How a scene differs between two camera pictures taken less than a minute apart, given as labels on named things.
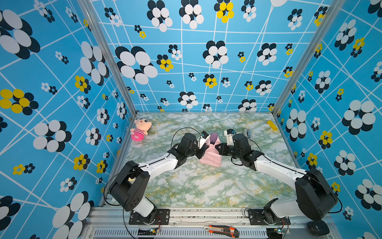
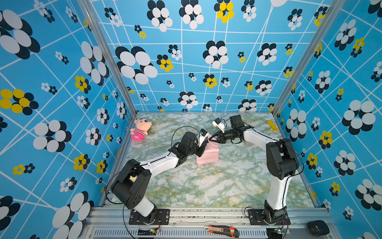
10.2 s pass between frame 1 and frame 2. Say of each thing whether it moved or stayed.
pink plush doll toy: stayed
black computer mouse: stayed
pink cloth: moved
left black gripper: stayed
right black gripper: moved
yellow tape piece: stayed
